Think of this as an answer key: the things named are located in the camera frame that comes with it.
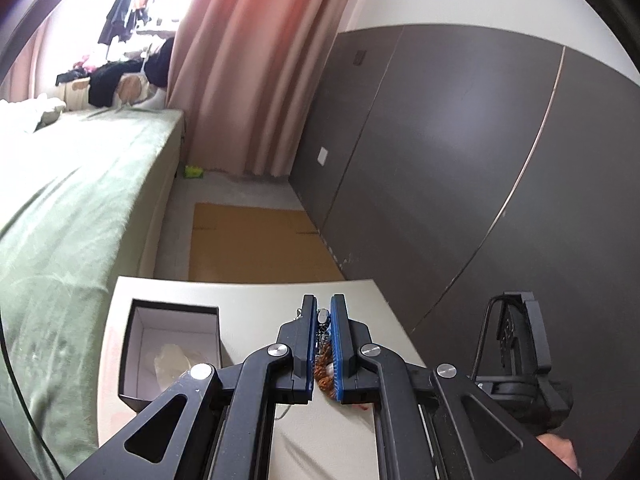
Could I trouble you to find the black jewelry gift box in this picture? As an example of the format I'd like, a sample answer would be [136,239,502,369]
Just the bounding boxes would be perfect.
[118,299,222,413]

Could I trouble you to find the white wall socket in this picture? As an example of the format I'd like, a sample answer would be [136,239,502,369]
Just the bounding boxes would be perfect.
[317,146,329,166]

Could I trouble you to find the brown bead bracelet with chain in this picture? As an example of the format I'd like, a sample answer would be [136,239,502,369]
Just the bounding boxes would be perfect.
[313,308,338,401]

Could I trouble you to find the small green floor object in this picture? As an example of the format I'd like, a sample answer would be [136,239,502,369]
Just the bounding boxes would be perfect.
[183,165,204,180]

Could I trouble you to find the hanging dark clothes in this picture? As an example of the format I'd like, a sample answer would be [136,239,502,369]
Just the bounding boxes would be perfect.
[98,0,150,47]

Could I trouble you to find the person's right hand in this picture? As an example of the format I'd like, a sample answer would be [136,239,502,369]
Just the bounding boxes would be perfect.
[537,434,582,477]

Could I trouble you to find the flattened cardboard sheet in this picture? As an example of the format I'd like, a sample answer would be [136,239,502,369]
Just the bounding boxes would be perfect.
[189,203,343,284]

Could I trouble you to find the clothes pile on bed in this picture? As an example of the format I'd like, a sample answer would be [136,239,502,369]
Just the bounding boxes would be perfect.
[47,38,174,112]

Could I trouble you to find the black cable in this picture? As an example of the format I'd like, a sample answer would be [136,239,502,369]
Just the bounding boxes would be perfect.
[0,324,66,480]

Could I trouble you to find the pink curtain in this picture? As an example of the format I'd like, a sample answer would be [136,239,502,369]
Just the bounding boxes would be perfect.
[167,0,349,178]

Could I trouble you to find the green bed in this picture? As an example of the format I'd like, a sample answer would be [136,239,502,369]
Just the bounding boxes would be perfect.
[1,108,184,479]

